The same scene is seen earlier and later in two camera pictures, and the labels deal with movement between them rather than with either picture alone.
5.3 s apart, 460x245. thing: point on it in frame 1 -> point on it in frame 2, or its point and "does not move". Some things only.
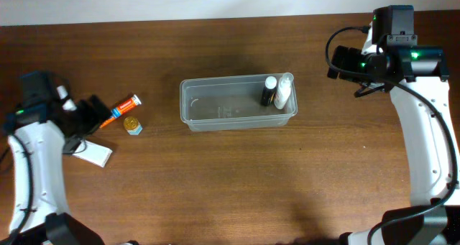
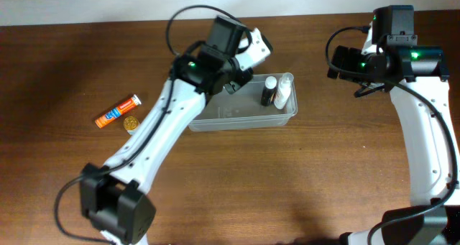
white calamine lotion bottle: x=283 y=90 does not move
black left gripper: x=97 y=117 -> x=241 y=76
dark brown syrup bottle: x=269 y=91 does not move
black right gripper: x=351 y=56 does not move
